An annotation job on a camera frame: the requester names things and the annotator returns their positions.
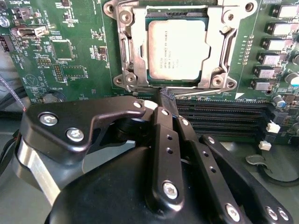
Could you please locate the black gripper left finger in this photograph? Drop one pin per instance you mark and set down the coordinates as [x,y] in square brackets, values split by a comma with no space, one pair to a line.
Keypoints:
[70,121]

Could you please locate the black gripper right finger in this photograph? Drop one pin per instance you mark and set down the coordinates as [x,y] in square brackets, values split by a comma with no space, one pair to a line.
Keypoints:
[210,168]

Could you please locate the silver CPU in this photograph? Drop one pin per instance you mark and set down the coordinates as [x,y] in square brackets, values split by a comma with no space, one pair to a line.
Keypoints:
[177,46]

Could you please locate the metal socket cover frame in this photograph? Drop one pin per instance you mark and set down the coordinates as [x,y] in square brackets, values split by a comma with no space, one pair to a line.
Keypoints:
[137,65]

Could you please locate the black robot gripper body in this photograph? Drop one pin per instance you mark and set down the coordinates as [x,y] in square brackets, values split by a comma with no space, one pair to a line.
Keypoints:
[116,186]

